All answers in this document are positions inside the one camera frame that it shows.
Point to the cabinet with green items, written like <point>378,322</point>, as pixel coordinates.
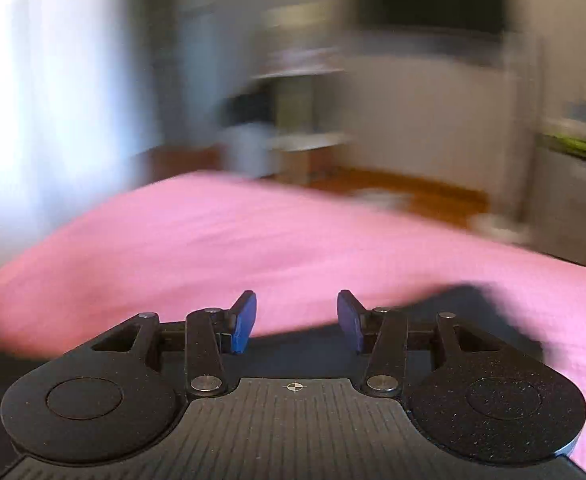
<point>575,160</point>

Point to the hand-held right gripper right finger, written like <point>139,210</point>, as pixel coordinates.
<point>349,317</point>

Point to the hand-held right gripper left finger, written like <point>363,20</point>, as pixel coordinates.
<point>243,321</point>

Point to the black pants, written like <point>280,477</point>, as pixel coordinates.
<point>300,352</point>

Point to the white curtain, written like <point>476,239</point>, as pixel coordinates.
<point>48,85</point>

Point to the metal shelf rack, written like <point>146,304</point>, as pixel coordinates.
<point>298,85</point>

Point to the dark bag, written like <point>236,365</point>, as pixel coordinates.
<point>245,110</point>

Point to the dark screen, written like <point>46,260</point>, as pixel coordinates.
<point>428,5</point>

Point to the pink ribbed bedspread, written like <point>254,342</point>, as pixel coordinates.
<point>253,245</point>

